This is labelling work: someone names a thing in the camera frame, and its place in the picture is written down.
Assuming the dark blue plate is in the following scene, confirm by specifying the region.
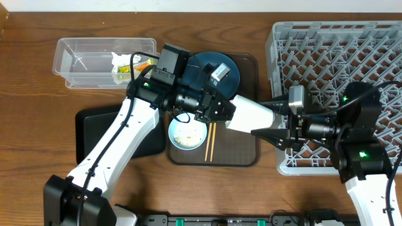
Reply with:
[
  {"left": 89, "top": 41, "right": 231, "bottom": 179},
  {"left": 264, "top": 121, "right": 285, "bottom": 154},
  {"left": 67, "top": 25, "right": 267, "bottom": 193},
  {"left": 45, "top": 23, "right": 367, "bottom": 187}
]
[{"left": 181, "top": 51, "right": 240, "bottom": 99}]

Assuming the wooden chopstick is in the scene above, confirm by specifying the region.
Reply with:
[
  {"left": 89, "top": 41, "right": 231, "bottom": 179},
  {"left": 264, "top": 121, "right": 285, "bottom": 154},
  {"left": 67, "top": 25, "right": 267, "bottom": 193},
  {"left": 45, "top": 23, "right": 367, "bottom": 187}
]
[
  {"left": 204, "top": 123, "right": 213, "bottom": 161},
  {"left": 210, "top": 122, "right": 217, "bottom": 162}
]

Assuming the black plastic bin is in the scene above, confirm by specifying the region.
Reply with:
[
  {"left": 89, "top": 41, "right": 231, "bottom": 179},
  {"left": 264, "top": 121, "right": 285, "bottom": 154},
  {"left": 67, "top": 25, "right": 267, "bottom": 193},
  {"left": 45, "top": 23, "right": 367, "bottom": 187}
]
[{"left": 75, "top": 104, "right": 166, "bottom": 164}]

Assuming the right wooden chopstick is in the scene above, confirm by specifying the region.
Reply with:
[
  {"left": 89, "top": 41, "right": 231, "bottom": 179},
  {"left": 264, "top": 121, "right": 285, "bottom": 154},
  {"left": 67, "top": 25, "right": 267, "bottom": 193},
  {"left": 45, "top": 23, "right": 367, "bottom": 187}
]
[{"left": 210, "top": 122, "right": 217, "bottom": 162}]

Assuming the light blue bowl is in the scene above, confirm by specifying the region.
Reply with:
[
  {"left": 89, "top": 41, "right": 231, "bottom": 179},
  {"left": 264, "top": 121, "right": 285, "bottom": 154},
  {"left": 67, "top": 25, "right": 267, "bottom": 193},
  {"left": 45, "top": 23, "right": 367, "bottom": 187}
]
[{"left": 168, "top": 113, "right": 207, "bottom": 151}]

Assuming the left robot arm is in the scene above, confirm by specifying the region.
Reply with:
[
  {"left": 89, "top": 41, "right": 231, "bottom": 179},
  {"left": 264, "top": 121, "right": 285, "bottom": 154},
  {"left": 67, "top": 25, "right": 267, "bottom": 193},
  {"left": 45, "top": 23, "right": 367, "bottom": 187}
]
[{"left": 43, "top": 44, "right": 236, "bottom": 225}]

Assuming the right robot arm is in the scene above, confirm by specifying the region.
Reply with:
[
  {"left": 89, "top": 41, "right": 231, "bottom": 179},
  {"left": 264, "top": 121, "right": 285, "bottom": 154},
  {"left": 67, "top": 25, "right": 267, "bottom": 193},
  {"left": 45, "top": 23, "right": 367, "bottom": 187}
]
[{"left": 251, "top": 81, "right": 401, "bottom": 225}]

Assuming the clear plastic bin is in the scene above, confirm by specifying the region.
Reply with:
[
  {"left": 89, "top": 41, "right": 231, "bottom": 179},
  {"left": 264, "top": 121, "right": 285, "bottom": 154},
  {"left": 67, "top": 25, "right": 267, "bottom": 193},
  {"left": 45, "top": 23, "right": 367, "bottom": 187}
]
[{"left": 53, "top": 38, "right": 158, "bottom": 89}]

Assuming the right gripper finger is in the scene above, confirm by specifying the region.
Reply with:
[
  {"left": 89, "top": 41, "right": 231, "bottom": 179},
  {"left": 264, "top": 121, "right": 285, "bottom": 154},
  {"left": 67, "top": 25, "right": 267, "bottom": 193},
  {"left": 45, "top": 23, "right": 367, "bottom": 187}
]
[
  {"left": 251, "top": 128, "right": 288, "bottom": 148},
  {"left": 259, "top": 95, "right": 290, "bottom": 115}
]

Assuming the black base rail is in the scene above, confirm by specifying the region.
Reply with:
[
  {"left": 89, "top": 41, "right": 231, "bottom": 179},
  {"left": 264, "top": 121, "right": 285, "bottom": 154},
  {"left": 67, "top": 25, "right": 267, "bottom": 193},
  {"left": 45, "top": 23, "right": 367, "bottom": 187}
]
[{"left": 136, "top": 213, "right": 310, "bottom": 226}]

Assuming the yellow green snack wrapper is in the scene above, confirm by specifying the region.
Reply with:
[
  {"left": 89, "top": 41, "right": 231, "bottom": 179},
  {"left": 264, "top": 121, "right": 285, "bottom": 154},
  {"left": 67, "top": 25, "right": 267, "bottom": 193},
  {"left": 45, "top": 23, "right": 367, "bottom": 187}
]
[{"left": 117, "top": 59, "right": 154, "bottom": 73}]

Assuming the grey dishwasher rack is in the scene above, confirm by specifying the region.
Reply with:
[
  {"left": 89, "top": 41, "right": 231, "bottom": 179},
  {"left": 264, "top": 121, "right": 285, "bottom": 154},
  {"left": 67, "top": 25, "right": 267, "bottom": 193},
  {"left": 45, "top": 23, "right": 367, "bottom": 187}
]
[{"left": 265, "top": 21, "right": 401, "bottom": 162}]

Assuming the white napkin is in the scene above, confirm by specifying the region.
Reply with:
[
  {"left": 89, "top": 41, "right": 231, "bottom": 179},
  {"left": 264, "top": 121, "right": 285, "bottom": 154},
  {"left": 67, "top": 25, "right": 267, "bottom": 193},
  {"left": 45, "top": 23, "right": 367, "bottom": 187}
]
[{"left": 111, "top": 52, "right": 131, "bottom": 85}]

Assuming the pale green plastic cup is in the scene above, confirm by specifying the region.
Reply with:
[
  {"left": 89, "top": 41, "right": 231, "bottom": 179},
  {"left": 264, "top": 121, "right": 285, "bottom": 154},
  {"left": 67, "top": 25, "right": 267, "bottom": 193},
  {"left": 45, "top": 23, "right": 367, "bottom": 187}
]
[{"left": 225, "top": 95, "right": 274, "bottom": 133}]

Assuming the brown serving tray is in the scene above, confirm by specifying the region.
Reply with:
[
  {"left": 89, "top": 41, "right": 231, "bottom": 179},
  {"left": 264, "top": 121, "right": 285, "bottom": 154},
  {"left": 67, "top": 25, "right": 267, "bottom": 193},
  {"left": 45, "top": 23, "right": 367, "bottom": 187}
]
[{"left": 166, "top": 53, "right": 261, "bottom": 167}]

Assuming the left wooden chopstick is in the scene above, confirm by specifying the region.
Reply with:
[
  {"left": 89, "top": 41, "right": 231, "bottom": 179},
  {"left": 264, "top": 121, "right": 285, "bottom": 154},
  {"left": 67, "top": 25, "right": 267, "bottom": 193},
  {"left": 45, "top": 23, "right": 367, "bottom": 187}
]
[{"left": 204, "top": 123, "right": 213, "bottom": 161}]

